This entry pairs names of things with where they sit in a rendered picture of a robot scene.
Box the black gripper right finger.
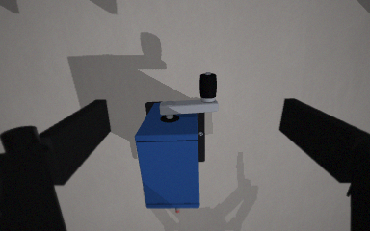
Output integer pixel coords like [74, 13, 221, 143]
[279, 98, 370, 231]

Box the blue pencil sharpener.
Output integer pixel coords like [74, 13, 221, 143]
[135, 72, 219, 208]

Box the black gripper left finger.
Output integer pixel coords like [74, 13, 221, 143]
[0, 99, 111, 231]

